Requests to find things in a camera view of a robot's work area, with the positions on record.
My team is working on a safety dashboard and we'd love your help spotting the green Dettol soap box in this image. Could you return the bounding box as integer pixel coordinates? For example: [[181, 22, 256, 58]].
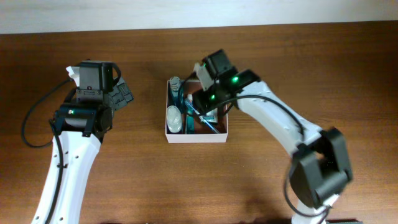
[[206, 108, 218, 124]]

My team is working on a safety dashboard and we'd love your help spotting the blue razor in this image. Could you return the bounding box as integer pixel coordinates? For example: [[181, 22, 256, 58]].
[[201, 115, 218, 123]]

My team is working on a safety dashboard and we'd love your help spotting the toothbrush with clear cap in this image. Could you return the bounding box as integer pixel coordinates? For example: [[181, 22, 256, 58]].
[[184, 98, 220, 134]]

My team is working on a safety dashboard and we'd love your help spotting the Colgate toothpaste tube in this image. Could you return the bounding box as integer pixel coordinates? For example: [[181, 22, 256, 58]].
[[185, 106, 195, 134]]

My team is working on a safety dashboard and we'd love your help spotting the blue Listerine mouthwash bottle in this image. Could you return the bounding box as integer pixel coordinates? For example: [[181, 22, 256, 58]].
[[169, 77, 184, 113]]

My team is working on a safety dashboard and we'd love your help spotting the white cardboard box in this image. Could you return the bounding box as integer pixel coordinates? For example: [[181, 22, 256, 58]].
[[165, 80, 228, 143]]

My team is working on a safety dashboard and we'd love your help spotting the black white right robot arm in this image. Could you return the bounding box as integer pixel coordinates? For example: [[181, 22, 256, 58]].
[[193, 50, 353, 223]]

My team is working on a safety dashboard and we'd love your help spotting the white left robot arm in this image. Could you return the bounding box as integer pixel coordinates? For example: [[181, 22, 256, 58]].
[[32, 60, 134, 223]]

